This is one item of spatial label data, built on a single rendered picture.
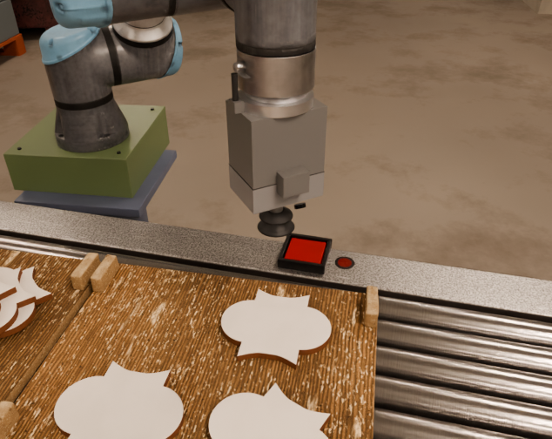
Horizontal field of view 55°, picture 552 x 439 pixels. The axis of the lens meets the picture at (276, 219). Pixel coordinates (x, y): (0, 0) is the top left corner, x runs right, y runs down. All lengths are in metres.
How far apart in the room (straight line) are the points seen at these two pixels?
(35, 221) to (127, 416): 0.51
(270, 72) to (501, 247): 2.20
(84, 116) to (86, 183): 0.14
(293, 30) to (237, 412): 0.40
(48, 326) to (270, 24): 0.51
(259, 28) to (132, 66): 0.66
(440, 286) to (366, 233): 1.70
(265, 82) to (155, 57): 0.64
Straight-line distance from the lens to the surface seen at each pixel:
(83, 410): 0.67
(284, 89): 0.50
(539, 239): 2.74
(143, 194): 1.16
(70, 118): 1.16
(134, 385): 0.67
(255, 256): 0.88
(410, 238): 2.55
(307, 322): 0.72
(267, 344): 0.69
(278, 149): 0.53
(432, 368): 0.74
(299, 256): 0.86
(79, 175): 1.17
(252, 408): 0.63
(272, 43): 0.49
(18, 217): 1.08
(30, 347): 0.77
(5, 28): 5.35
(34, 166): 1.21
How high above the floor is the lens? 1.46
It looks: 34 degrees down
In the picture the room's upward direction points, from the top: straight up
